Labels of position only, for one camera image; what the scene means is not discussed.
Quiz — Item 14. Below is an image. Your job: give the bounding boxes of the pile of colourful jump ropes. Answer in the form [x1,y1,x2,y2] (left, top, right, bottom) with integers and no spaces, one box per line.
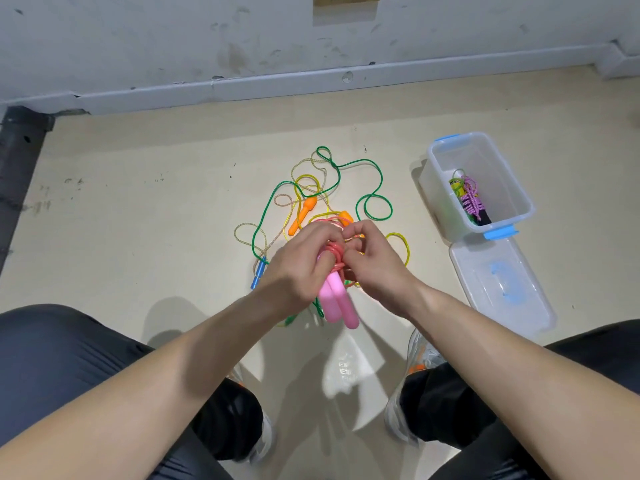
[235,145,411,326]

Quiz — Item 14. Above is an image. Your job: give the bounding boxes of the grey shoe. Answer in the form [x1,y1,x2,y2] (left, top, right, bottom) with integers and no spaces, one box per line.
[385,327,446,446]
[228,365,275,464]

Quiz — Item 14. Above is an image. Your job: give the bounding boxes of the person's left hand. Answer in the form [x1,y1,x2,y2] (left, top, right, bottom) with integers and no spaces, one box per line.
[255,219,348,316]

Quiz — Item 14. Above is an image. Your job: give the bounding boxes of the clear plastic box lid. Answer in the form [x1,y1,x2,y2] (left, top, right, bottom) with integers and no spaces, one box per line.
[449,235,557,334]

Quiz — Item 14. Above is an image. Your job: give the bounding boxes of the black shorts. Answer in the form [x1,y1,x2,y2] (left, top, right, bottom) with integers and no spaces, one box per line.
[0,303,640,480]

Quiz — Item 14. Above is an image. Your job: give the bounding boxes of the pink skipping rope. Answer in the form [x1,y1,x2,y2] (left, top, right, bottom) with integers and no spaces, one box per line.
[315,223,367,331]

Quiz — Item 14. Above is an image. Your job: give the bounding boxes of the grey right shoe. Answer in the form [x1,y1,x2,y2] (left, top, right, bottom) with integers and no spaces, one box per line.
[385,327,446,446]

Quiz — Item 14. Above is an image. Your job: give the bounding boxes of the grey left shoe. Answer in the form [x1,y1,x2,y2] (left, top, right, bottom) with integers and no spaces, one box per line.
[228,365,275,464]

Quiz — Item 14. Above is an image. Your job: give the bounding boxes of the person's right forearm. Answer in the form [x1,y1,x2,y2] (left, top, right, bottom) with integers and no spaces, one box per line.
[405,285,640,480]

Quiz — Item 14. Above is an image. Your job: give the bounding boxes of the person's right hand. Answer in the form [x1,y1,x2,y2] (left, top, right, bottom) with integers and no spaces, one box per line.
[340,219,429,318]

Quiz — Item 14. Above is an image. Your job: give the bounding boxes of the pink rope with black-yellow handles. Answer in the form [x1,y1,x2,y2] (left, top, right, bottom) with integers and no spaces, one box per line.
[452,175,494,228]

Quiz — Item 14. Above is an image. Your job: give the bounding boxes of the black metal rack frame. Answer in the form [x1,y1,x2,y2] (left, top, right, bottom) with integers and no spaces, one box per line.
[0,105,53,276]

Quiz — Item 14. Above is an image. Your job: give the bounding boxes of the clear storage box blue latches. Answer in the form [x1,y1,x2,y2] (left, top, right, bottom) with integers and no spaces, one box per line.
[418,131,536,244]

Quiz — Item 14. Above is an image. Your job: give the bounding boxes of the person's left forearm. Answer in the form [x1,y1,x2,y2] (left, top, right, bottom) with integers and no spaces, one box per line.
[0,289,286,480]

